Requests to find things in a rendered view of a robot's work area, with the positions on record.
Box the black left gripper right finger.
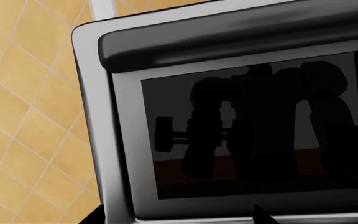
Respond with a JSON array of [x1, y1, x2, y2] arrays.
[[252, 203, 277, 224]]

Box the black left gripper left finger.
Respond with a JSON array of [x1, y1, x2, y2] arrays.
[[80, 203, 108, 224]]

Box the silver oven door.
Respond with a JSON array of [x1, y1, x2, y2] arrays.
[[71, 0, 358, 224]]

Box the black oven door handle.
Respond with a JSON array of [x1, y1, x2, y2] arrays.
[[96, 9, 358, 74]]

